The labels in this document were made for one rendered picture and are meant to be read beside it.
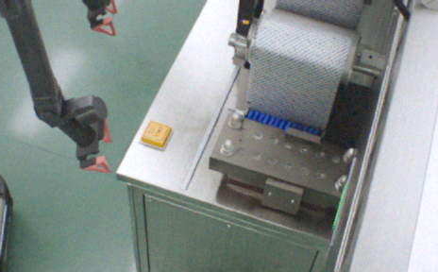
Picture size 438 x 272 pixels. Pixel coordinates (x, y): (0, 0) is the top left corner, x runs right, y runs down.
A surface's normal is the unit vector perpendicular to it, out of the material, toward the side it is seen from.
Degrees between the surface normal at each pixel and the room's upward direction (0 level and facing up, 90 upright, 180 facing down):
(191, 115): 0
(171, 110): 0
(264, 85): 90
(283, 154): 0
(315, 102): 90
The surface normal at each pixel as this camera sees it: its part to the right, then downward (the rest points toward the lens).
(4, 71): 0.06, -0.59
